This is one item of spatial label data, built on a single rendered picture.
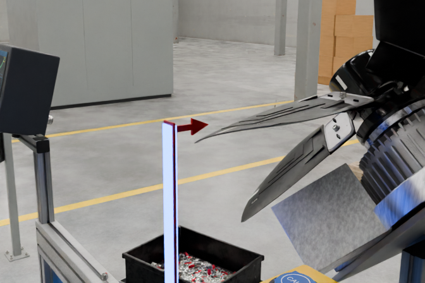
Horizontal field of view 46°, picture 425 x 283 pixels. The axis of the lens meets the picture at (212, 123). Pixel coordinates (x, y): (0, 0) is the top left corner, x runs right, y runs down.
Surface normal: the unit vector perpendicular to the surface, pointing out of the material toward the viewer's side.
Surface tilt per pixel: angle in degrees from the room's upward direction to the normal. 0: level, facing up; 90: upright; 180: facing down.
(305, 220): 55
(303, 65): 90
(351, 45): 90
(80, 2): 90
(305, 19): 90
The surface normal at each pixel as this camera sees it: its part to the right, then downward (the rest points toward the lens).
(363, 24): 0.58, 0.19
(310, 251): -0.25, -0.38
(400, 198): -0.79, 0.10
